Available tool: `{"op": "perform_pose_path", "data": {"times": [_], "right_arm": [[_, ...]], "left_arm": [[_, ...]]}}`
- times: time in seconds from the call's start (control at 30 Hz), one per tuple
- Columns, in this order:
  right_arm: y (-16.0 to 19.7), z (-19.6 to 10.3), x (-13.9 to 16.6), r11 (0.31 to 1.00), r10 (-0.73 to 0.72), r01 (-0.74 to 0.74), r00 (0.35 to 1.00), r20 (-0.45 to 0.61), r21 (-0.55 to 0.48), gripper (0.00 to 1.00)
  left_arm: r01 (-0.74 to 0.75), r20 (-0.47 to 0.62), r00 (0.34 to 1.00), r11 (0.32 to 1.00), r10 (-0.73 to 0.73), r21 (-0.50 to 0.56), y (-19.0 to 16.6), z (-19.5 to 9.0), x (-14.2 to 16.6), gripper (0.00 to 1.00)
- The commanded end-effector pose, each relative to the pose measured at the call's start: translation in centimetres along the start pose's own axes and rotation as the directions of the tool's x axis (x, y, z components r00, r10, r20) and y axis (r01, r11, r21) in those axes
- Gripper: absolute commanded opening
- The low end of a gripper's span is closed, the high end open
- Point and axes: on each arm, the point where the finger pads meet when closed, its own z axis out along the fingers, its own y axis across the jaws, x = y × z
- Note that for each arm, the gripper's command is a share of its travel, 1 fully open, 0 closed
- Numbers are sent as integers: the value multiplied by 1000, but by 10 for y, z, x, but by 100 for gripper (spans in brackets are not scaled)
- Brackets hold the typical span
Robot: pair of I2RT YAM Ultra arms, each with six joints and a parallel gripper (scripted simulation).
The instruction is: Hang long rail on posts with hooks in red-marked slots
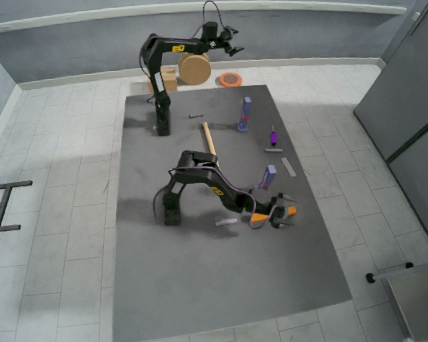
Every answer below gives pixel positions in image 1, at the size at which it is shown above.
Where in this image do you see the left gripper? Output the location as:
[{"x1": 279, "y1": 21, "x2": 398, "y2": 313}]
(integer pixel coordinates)
[{"x1": 216, "y1": 26, "x2": 244, "y2": 57}]

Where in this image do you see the long beige rail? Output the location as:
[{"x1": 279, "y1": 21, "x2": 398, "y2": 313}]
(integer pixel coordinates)
[{"x1": 201, "y1": 122, "x2": 216, "y2": 155}]

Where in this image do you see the purple screwdriver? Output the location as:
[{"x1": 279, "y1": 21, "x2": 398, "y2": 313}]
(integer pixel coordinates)
[{"x1": 271, "y1": 131, "x2": 277, "y2": 146}]

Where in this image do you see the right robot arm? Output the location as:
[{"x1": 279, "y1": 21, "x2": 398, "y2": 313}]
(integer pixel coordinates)
[{"x1": 162, "y1": 150, "x2": 269, "y2": 225}]

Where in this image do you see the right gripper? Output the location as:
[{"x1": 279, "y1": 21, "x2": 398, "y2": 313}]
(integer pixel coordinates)
[{"x1": 259, "y1": 193, "x2": 296, "y2": 229}]

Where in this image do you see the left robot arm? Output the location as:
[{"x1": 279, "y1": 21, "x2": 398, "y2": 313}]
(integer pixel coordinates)
[{"x1": 140, "y1": 21, "x2": 218, "y2": 131}]

